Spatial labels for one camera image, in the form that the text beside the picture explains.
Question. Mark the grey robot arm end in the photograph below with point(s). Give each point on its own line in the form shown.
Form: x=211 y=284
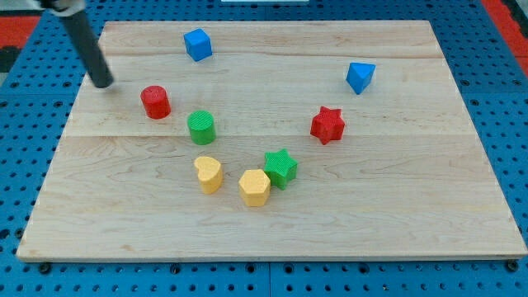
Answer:
x=63 y=8

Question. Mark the green star block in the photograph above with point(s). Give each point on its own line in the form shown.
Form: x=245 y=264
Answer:
x=280 y=167

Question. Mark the yellow hexagon block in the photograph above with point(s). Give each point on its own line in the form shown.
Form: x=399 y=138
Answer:
x=254 y=187

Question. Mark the light wooden board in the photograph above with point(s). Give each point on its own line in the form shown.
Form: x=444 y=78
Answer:
x=408 y=181

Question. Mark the yellow heart block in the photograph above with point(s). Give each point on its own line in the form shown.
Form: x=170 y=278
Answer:
x=209 y=174

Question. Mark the green cylinder block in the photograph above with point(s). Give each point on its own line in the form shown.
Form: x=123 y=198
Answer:
x=201 y=125

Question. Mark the red star block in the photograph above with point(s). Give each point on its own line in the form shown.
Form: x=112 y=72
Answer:
x=328 y=125

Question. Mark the red cylinder block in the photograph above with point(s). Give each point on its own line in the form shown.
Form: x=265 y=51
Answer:
x=156 y=102

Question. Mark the blue triangular prism block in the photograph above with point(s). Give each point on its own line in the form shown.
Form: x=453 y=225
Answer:
x=359 y=76

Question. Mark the blue cube block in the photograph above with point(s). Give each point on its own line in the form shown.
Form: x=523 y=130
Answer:
x=198 y=44

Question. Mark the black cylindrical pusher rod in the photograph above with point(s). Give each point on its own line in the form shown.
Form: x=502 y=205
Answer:
x=85 y=43

